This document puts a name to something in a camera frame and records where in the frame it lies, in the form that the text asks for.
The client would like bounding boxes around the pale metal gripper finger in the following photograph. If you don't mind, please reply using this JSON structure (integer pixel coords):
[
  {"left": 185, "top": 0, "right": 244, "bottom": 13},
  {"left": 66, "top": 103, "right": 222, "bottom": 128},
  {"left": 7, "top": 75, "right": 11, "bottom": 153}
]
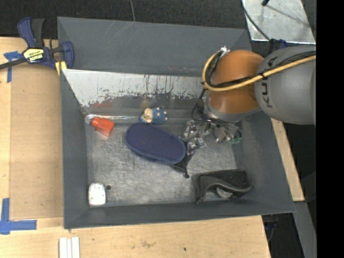
[
  {"left": 186, "top": 138, "right": 207, "bottom": 156},
  {"left": 183, "top": 120, "right": 201, "bottom": 141}
]

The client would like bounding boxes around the blue toy hedgehog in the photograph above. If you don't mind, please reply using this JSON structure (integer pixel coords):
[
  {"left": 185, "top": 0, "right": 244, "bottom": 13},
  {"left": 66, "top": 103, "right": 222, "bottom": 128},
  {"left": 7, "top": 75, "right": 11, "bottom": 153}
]
[{"left": 139, "top": 106, "right": 169, "bottom": 125}]

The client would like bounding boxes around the dark blue slipper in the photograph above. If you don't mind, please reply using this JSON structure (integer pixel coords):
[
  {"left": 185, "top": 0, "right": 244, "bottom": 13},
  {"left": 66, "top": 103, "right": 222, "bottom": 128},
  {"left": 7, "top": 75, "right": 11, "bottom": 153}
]
[{"left": 124, "top": 122, "right": 187, "bottom": 165}]

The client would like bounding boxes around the black shoe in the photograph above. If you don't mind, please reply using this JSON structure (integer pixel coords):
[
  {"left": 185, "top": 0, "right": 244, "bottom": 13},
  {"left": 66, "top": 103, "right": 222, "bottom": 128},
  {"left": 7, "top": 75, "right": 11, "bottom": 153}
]
[{"left": 194, "top": 169, "right": 253, "bottom": 204}]

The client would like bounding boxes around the clear plastic tube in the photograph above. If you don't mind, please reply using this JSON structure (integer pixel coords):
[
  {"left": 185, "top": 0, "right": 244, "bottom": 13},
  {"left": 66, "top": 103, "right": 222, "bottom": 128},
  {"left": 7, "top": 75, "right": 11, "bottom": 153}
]
[{"left": 85, "top": 113, "right": 142, "bottom": 124}]

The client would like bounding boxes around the grey metal bin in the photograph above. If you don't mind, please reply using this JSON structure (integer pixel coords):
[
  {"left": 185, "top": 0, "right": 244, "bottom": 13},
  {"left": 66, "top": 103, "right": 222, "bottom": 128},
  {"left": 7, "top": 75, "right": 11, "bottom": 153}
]
[{"left": 56, "top": 16, "right": 297, "bottom": 230}]

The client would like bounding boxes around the white rounded block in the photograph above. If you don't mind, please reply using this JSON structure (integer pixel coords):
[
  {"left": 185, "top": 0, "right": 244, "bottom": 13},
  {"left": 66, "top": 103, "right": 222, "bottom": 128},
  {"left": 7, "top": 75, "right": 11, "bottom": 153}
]
[{"left": 88, "top": 182, "right": 107, "bottom": 207}]

